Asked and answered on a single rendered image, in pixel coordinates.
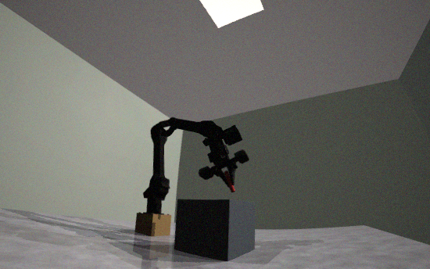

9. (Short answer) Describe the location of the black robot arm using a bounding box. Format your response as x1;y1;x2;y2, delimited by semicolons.
143;117;242;214

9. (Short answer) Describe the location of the red peg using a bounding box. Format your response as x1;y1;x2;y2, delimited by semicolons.
224;170;235;192

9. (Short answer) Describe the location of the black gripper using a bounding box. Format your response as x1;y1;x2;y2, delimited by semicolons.
198;150;249;187

